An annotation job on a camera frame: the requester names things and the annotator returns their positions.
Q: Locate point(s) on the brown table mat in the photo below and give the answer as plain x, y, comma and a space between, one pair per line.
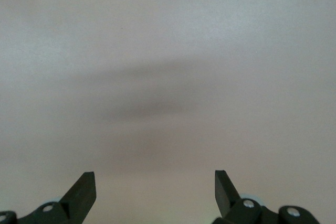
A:
168, 51

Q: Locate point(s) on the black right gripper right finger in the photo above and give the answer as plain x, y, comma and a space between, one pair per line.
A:
227, 200

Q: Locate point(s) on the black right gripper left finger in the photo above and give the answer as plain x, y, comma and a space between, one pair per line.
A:
78, 200

